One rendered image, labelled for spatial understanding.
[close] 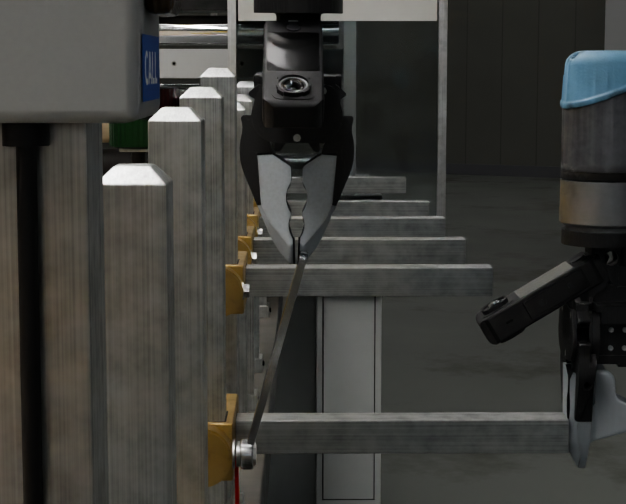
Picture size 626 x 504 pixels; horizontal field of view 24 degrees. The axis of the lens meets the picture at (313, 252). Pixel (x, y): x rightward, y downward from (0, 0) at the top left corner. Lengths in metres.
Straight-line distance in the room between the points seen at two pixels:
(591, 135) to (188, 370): 0.45
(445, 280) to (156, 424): 0.82
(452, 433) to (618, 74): 0.34
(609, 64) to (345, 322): 2.37
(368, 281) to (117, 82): 1.10
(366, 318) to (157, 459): 2.85
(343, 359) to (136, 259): 2.88
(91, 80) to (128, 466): 0.34
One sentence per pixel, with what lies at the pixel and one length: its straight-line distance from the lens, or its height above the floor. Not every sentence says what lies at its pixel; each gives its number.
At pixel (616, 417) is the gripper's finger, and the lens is 1.30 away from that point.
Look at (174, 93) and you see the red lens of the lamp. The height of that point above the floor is 1.14.
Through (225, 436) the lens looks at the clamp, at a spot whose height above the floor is 0.86.
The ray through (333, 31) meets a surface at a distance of 3.49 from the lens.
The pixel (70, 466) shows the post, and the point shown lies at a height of 1.04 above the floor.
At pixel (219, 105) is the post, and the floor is 1.14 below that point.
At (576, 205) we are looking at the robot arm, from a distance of 1.26.
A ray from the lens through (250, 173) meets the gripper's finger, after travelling 1.16.
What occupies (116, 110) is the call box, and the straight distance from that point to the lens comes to 0.43.
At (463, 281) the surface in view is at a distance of 1.52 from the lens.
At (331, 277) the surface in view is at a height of 0.95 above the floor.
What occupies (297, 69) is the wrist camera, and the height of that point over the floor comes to 1.16.
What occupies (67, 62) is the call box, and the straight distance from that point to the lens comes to 0.43.
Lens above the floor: 1.17
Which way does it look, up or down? 7 degrees down
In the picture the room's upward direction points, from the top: straight up
